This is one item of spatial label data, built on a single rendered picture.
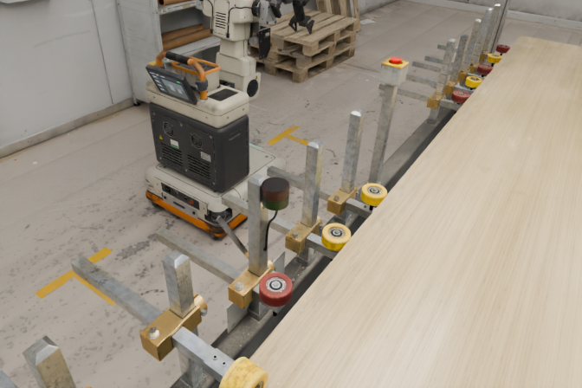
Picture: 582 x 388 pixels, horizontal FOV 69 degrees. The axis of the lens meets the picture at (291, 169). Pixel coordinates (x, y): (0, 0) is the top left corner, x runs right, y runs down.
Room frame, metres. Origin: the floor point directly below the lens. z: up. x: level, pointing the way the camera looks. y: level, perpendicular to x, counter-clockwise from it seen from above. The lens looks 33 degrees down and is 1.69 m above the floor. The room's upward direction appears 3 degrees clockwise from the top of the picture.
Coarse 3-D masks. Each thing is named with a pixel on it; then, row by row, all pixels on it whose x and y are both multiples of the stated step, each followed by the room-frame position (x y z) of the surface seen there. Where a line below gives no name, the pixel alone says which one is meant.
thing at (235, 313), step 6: (282, 252) 0.91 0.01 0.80; (276, 258) 0.89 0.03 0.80; (282, 258) 0.91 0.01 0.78; (276, 264) 0.88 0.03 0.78; (282, 264) 0.91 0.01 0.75; (276, 270) 0.89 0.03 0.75; (282, 270) 0.91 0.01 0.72; (234, 306) 0.72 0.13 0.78; (228, 312) 0.70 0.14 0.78; (234, 312) 0.72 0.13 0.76; (240, 312) 0.74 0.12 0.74; (246, 312) 0.76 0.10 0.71; (228, 318) 0.70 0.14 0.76; (234, 318) 0.72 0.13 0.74; (240, 318) 0.74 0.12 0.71; (228, 324) 0.70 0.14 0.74; (234, 324) 0.72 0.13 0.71; (228, 330) 0.70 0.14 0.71
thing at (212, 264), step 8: (160, 232) 0.90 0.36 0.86; (168, 232) 0.91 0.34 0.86; (160, 240) 0.89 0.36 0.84; (168, 240) 0.87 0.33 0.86; (176, 240) 0.88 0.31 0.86; (184, 240) 0.88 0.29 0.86; (176, 248) 0.86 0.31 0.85; (184, 248) 0.85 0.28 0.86; (192, 248) 0.85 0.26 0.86; (192, 256) 0.82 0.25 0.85; (200, 256) 0.82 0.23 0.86; (208, 256) 0.82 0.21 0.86; (200, 264) 0.81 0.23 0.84; (208, 264) 0.79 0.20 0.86; (216, 264) 0.79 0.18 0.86; (224, 264) 0.79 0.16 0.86; (216, 272) 0.78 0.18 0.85; (224, 272) 0.77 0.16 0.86; (232, 272) 0.77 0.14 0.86; (240, 272) 0.77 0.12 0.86; (224, 280) 0.76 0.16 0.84; (232, 280) 0.75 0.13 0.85; (256, 288) 0.72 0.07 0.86; (256, 296) 0.71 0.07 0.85; (264, 304) 0.69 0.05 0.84
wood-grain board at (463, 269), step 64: (512, 64) 2.45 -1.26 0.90; (576, 64) 2.51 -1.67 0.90; (448, 128) 1.58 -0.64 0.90; (512, 128) 1.61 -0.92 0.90; (576, 128) 1.64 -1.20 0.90; (448, 192) 1.12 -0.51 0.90; (512, 192) 1.14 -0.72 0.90; (576, 192) 1.16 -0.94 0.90; (384, 256) 0.81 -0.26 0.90; (448, 256) 0.83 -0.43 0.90; (512, 256) 0.84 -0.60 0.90; (576, 256) 0.85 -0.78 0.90; (320, 320) 0.60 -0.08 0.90; (384, 320) 0.61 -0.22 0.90; (448, 320) 0.62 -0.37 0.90; (512, 320) 0.63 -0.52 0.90; (576, 320) 0.64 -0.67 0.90; (320, 384) 0.46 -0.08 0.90; (384, 384) 0.47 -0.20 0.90; (448, 384) 0.47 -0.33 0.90; (512, 384) 0.48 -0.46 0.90; (576, 384) 0.49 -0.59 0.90
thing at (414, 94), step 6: (384, 84) 2.15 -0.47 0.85; (402, 90) 2.09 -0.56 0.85; (408, 90) 2.08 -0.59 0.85; (408, 96) 2.07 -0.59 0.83; (414, 96) 2.05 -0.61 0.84; (420, 96) 2.03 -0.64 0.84; (426, 96) 2.02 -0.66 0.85; (444, 102) 1.97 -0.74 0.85; (450, 102) 1.96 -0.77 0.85; (450, 108) 1.95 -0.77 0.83; (456, 108) 1.93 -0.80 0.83
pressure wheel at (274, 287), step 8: (264, 280) 0.71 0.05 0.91; (272, 280) 0.71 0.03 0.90; (280, 280) 0.71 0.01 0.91; (288, 280) 0.71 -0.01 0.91; (264, 288) 0.68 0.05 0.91; (272, 288) 0.68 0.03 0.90; (280, 288) 0.68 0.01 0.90; (288, 288) 0.68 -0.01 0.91; (264, 296) 0.66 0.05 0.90; (272, 296) 0.66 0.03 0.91; (280, 296) 0.66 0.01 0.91; (288, 296) 0.67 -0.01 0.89; (272, 304) 0.66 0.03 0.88; (280, 304) 0.66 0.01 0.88
